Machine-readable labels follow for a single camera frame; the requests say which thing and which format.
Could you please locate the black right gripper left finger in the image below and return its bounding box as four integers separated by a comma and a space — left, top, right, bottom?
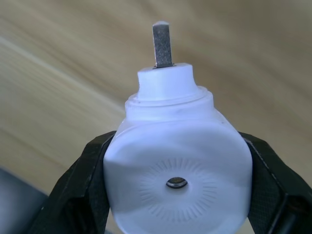
28, 131, 117, 234

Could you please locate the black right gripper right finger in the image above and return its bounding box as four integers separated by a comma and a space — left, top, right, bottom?
237, 131, 312, 234

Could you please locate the white repellent bottle with wick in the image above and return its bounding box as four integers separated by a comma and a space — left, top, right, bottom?
102, 21, 253, 234

